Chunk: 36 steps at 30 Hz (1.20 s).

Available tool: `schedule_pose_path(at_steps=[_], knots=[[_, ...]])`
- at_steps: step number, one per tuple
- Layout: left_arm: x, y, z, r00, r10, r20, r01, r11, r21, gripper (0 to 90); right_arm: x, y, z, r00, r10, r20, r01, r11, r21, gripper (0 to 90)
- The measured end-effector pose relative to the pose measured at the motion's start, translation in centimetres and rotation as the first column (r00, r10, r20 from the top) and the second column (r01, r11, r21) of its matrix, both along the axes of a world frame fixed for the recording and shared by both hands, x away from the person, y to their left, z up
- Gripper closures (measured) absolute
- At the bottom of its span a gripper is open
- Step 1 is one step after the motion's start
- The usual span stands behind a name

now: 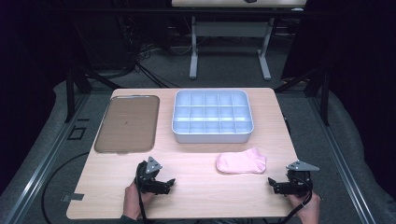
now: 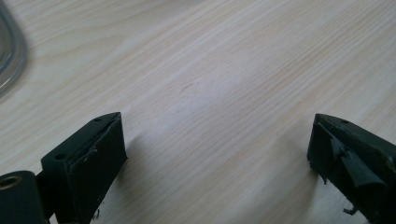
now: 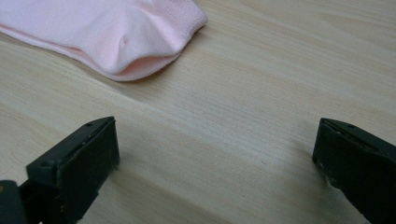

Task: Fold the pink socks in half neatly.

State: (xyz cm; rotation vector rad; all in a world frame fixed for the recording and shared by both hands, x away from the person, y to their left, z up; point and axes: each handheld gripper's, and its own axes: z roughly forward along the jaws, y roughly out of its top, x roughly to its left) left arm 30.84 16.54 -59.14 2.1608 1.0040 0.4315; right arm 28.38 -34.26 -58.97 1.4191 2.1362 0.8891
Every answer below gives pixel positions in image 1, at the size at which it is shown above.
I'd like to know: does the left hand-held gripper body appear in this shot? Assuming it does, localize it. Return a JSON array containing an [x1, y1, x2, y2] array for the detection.
[[134, 156, 163, 195]]

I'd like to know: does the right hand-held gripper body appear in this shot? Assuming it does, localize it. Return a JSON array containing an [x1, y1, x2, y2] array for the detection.
[[284, 160, 320, 197]]

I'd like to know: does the pink sock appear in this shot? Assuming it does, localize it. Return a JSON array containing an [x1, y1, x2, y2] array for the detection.
[[215, 147, 267, 175]]

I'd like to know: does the person's right hand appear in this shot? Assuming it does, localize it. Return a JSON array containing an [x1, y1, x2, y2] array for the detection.
[[288, 190, 321, 223]]

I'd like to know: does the person's left hand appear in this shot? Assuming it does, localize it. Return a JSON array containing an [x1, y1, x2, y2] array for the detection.
[[122, 181, 153, 220]]

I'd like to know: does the brown tray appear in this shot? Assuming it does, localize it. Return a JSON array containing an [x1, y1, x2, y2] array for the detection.
[[93, 94, 161, 154]]

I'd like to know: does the grey tape strip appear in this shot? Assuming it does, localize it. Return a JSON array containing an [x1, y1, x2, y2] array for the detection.
[[61, 192, 85, 203]]

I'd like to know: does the white divided storage box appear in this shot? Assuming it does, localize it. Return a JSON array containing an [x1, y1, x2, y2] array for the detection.
[[171, 89, 255, 144]]

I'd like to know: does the black metal stand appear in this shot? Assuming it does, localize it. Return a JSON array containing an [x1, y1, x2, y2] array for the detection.
[[274, 66, 331, 127], [64, 66, 122, 124]]

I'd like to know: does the black tape square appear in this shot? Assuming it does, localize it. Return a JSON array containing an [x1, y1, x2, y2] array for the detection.
[[67, 125, 87, 141]]

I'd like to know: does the white desk with metal legs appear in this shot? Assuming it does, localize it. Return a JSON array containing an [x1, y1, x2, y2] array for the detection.
[[171, 0, 307, 81]]

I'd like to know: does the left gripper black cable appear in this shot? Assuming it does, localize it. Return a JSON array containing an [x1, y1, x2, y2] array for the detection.
[[134, 175, 148, 224]]

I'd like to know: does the aluminium floor rail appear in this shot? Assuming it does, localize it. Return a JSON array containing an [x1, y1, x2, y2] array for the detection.
[[306, 96, 377, 224], [3, 92, 92, 224]]

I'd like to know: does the black floor cable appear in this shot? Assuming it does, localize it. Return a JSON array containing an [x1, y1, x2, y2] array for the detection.
[[41, 151, 92, 224]]

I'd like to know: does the bundle of black cables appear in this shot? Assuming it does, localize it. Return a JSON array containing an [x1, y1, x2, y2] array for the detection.
[[118, 15, 180, 89]]

